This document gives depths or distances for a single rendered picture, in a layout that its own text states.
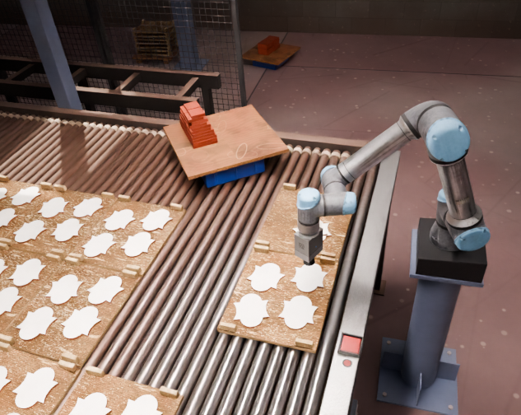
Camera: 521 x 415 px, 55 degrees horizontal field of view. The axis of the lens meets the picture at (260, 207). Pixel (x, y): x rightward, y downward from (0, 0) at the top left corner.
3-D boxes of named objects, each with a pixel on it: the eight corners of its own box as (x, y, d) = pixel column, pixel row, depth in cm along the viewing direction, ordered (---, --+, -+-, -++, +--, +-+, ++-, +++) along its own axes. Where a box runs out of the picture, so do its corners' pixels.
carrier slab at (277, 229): (356, 200, 224) (356, 198, 223) (337, 264, 194) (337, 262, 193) (281, 189, 234) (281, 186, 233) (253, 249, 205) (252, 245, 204)
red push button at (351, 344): (361, 341, 168) (361, 338, 167) (358, 356, 163) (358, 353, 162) (343, 337, 169) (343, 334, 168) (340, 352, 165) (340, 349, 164)
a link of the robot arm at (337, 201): (351, 180, 169) (319, 183, 169) (358, 200, 160) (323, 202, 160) (351, 198, 174) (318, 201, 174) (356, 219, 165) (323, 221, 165)
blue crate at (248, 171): (244, 142, 268) (243, 125, 262) (267, 171, 245) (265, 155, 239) (188, 156, 260) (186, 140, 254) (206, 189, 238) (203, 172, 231)
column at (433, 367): (455, 350, 266) (492, 229, 211) (458, 417, 238) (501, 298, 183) (382, 338, 275) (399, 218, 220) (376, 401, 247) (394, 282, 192)
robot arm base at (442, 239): (472, 228, 198) (476, 208, 192) (467, 254, 187) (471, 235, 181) (433, 221, 204) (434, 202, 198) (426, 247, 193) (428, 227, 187)
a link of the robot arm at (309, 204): (324, 199, 159) (297, 202, 159) (323, 225, 166) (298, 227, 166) (320, 184, 165) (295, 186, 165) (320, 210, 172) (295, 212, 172)
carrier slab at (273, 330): (338, 265, 194) (338, 263, 193) (315, 353, 165) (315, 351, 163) (253, 250, 204) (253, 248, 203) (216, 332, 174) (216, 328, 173)
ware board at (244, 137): (251, 107, 276) (251, 104, 275) (289, 151, 240) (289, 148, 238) (163, 129, 264) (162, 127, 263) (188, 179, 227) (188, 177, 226)
